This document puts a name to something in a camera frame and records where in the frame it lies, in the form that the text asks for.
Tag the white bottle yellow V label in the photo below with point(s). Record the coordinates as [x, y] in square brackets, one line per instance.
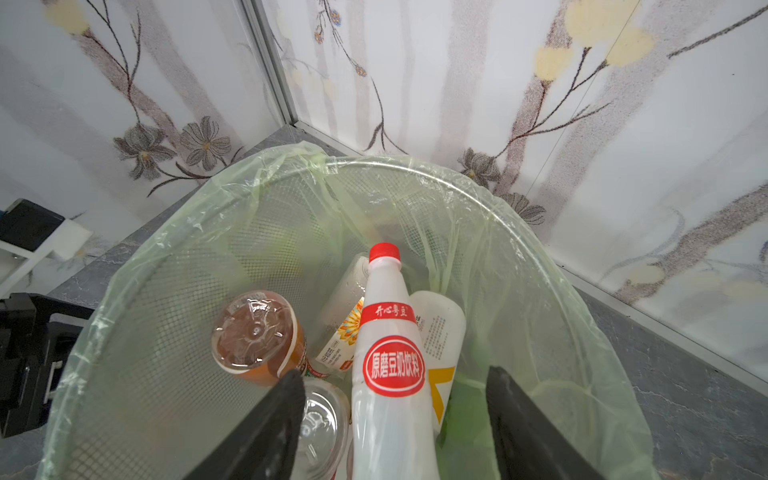
[442, 325]

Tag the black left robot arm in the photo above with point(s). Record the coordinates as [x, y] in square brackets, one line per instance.
[38, 334]

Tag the brown bottle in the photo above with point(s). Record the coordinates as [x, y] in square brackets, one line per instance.
[257, 337]

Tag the clear crushed water bottle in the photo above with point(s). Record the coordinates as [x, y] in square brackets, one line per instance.
[324, 431]

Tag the white bottle yellow flower label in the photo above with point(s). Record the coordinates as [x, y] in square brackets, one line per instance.
[340, 320]

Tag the white bottle red cap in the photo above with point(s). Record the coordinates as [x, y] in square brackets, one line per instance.
[391, 402]

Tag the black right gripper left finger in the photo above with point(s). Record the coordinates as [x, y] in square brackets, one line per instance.
[264, 444]

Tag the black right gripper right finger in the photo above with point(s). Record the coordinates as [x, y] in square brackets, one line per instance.
[527, 445]

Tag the green plastic waste bin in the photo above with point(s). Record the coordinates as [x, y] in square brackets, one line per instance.
[141, 396]

